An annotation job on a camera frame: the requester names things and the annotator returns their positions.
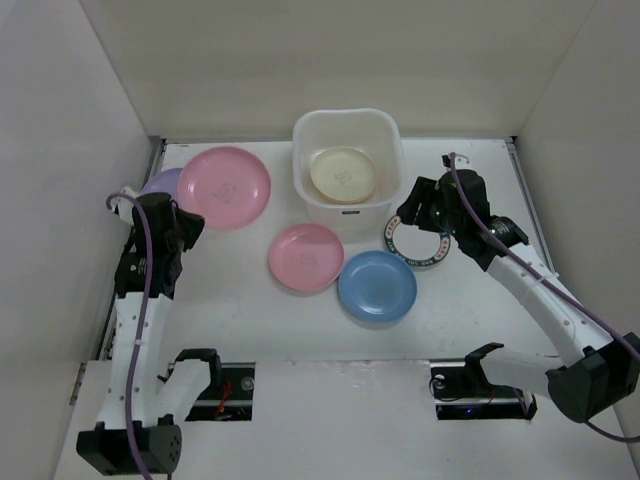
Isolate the green-rimmed white plate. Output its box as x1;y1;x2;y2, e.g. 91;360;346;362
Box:
383;215;452;270

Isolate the purple plate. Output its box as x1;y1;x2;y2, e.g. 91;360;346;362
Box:
140;168;183;200

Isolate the pink plate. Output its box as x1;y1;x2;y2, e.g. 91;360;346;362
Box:
177;146;272;231
268;223;345;293

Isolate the cream plate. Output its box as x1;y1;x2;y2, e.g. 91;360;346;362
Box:
310;147;378;200

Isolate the yellow orange plate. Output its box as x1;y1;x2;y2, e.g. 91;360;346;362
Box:
319;192;374;205

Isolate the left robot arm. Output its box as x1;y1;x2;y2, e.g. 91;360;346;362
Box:
76;192;225;479

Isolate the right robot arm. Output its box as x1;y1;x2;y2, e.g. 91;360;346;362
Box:
397;169;639;423

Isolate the white plastic bin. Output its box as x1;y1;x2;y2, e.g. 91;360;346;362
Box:
293;108;405;236

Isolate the blue plate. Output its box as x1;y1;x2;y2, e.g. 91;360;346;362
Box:
338;250;418;326

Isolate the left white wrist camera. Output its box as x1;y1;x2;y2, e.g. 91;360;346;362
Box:
111;186;141;219

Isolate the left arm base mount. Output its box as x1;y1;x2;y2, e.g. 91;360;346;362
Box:
186;363;256;423

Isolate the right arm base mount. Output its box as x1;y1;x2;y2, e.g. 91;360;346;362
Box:
428;360;538;421

